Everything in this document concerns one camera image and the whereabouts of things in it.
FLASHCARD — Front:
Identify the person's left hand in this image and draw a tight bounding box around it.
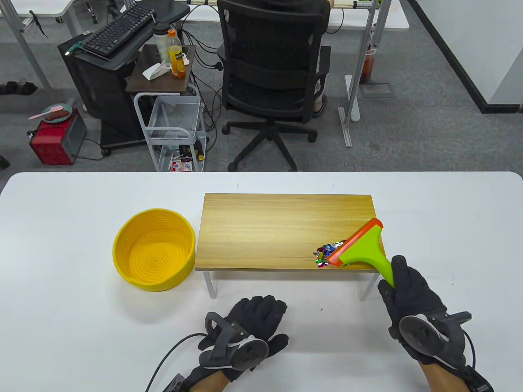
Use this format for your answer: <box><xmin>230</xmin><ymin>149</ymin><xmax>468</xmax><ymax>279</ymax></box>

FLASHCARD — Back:
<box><xmin>182</xmin><ymin>295</ymin><xmax>289</xmax><ymax>382</ymax></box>

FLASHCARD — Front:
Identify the person's right hand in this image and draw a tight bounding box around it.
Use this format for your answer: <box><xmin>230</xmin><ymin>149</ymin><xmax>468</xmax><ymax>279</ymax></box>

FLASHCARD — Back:
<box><xmin>377</xmin><ymin>255</ymin><xmax>466</xmax><ymax>367</ymax></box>

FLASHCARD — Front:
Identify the green orange scraper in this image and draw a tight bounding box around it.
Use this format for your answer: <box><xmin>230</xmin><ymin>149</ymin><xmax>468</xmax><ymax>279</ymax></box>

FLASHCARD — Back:
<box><xmin>326</xmin><ymin>218</ymin><xmax>396</xmax><ymax>289</ymax></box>

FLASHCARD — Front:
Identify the wooden tabletop organizer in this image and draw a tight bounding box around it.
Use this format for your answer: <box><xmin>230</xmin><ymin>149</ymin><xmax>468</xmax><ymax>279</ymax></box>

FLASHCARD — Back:
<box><xmin>194</xmin><ymin>193</ymin><xmax>389</xmax><ymax>302</ymax></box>

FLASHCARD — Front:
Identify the pile of colourful sequins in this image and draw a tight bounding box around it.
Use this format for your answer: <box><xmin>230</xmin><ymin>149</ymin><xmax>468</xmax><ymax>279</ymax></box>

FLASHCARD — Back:
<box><xmin>313</xmin><ymin>240</ymin><xmax>350</xmax><ymax>269</ymax></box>

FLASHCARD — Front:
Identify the yellow fabric basket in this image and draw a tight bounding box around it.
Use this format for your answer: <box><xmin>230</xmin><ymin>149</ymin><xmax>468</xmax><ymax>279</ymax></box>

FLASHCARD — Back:
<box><xmin>112</xmin><ymin>208</ymin><xmax>197</xmax><ymax>292</ymax></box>

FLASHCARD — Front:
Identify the person's right forearm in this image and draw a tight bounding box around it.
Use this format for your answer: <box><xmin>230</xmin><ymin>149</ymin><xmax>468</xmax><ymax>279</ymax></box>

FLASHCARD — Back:
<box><xmin>420</xmin><ymin>361</ymin><xmax>470</xmax><ymax>392</ymax></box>

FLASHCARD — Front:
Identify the person's left forearm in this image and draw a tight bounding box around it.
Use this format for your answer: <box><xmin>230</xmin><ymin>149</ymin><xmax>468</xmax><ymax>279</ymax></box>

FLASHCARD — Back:
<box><xmin>196</xmin><ymin>374</ymin><xmax>231</xmax><ymax>392</ymax></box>

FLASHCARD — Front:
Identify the grey tracking controller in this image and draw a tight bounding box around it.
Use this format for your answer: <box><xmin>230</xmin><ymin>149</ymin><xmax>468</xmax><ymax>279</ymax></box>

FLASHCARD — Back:
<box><xmin>398</xmin><ymin>311</ymin><xmax>472</xmax><ymax>360</ymax></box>
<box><xmin>198</xmin><ymin>312</ymin><xmax>269</xmax><ymax>371</ymax></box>

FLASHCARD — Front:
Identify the grey floor plate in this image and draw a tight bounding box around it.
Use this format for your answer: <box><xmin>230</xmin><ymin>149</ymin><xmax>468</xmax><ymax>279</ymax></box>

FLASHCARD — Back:
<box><xmin>360</xmin><ymin>84</ymin><xmax>396</xmax><ymax>98</ymax></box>

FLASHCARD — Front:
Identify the small wooden side table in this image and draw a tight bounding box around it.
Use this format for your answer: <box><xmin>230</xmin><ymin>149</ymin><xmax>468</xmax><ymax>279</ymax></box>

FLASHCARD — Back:
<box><xmin>125</xmin><ymin>44</ymin><xmax>197</xmax><ymax>94</ymax></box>

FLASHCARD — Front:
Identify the black mesh office chair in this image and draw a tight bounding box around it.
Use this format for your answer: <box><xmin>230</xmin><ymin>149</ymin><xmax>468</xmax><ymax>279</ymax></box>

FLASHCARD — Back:
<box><xmin>217</xmin><ymin>0</ymin><xmax>331</xmax><ymax>172</ymax></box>

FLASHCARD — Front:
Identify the white crumpled tissue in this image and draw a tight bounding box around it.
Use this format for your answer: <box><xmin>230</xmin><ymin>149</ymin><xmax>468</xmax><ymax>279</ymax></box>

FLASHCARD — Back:
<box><xmin>142</xmin><ymin>60</ymin><xmax>171</xmax><ymax>81</ymax></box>

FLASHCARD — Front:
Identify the orange juice bottle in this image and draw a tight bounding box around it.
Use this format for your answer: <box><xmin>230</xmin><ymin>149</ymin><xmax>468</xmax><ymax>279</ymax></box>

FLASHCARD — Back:
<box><xmin>167</xmin><ymin>29</ymin><xmax>186</xmax><ymax>79</ymax></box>

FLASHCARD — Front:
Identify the red toaster oven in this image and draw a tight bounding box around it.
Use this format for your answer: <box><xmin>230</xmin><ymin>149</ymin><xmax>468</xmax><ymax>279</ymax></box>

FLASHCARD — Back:
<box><xmin>28</xmin><ymin>108</ymin><xmax>88</xmax><ymax>166</ymax></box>

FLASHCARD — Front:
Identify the white desk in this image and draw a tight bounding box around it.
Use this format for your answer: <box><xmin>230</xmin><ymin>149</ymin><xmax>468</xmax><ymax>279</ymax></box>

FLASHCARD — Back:
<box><xmin>180</xmin><ymin>0</ymin><xmax>410</xmax><ymax>147</ymax></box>
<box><xmin>0</xmin><ymin>0</ymin><xmax>78</xmax><ymax>92</ymax></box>

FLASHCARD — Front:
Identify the black rolling computer stand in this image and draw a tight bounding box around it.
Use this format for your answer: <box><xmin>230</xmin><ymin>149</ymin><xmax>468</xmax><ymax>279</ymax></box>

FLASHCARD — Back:
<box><xmin>57</xmin><ymin>0</ymin><xmax>191</xmax><ymax>156</ymax></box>

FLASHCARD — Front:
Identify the teal plate with food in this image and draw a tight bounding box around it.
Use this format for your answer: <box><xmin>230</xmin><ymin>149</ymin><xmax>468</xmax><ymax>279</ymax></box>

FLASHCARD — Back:
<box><xmin>42</xmin><ymin>103</ymin><xmax>73</xmax><ymax>123</ymax></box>

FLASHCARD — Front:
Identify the grey water bottle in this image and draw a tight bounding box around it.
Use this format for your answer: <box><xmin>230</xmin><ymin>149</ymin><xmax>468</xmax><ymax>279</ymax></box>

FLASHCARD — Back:
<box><xmin>153</xmin><ymin>21</ymin><xmax>171</xmax><ymax>64</ymax></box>

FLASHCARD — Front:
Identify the pink spatula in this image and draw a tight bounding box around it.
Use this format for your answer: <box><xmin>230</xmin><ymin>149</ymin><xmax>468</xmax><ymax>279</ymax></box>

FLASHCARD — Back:
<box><xmin>28</xmin><ymin>105</ymin><xmax>64</xmax><ymax>120</ymax></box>

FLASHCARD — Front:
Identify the black keyboard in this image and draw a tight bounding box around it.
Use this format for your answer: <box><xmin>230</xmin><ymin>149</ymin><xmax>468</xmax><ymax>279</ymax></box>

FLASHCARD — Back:
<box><xmin>81</xmin><ymin>5</ymin><xmax>157</xmax><ymax>57</ymax></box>

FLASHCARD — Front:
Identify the black glove cable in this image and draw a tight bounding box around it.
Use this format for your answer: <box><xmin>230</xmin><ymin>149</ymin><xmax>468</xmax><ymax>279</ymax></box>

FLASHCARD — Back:
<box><xmin>144</xmin><ymin>333</ymin><xmax>209</xmax><ymax>392</ymax></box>
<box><xmin>464</xmin><ymin>329</ymin><xmax>479</xmax><ymax>368</ymax></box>

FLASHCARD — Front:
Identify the black wrist camera strap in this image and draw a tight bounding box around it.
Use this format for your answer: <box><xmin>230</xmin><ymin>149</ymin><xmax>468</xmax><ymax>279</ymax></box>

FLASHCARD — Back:
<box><xmin>462</xmin><ymin>365</ymin><xmax>494</xmax><ymax>392</ymax></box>
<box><xmin>161</xmin><ymin>374</ymin><xmax>184</xmax><ymax>392</ymax></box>

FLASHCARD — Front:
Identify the white wire cart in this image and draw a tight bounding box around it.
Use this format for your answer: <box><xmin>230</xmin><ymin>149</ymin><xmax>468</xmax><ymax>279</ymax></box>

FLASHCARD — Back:
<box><xmin>134</xmin><ymin>92</ymin><xmax>207</xmax><ymax>173</ymax></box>

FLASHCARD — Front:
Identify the bundle of black cables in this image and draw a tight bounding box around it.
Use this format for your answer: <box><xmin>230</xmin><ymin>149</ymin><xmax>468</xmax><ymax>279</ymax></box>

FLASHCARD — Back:
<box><xmin>180</xmin><ymin>4</ymin><xmax>229</xmax><ymax>141</ymax></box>

